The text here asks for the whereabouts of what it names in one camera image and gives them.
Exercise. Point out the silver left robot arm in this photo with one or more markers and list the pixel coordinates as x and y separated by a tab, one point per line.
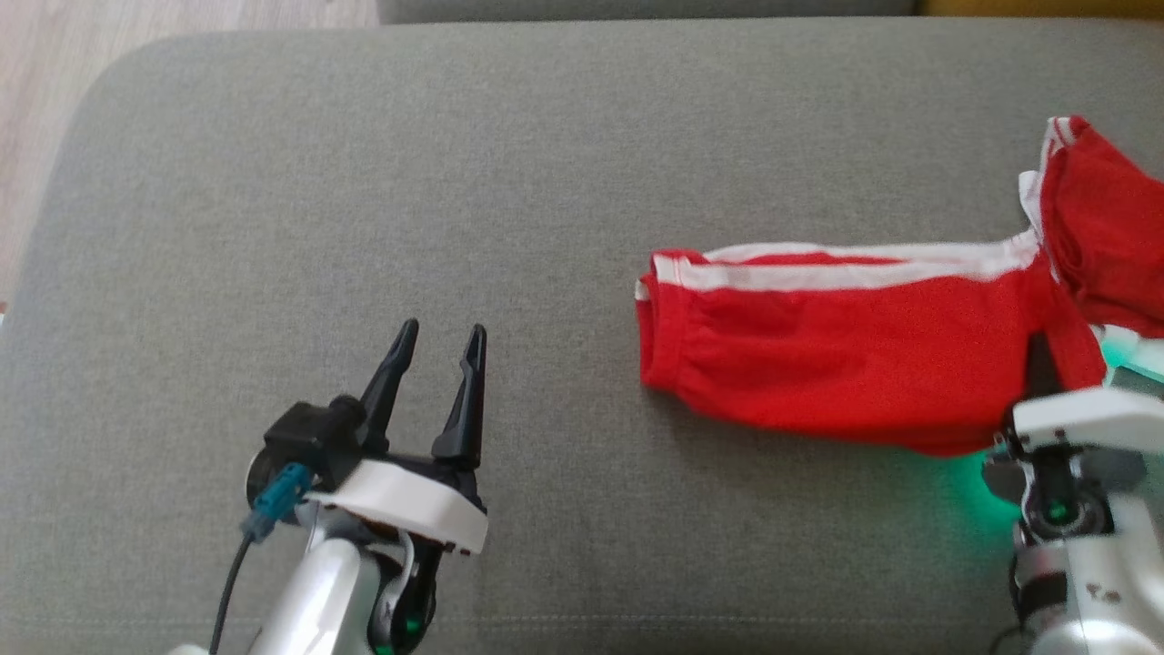
318	591

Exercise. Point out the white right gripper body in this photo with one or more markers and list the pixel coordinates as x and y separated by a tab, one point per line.
1091	417

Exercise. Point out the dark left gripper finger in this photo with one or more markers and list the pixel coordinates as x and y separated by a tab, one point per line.
466	409
386	396

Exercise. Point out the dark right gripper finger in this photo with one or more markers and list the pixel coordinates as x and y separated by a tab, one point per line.
1042	368

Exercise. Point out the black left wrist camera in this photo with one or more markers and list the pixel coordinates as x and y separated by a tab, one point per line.
309	441

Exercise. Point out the red shorts with white stripe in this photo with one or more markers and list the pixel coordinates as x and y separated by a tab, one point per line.
818	355

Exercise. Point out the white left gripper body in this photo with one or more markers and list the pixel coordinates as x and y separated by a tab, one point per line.
405	505

